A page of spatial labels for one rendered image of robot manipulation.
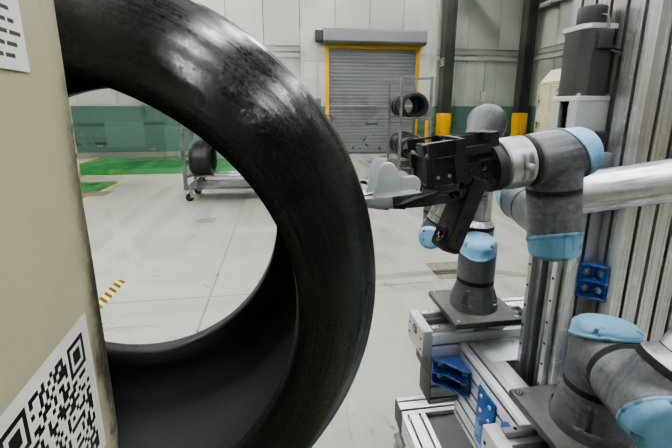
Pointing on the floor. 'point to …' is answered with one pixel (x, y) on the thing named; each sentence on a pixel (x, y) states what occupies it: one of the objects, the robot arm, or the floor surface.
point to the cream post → (42, 201)
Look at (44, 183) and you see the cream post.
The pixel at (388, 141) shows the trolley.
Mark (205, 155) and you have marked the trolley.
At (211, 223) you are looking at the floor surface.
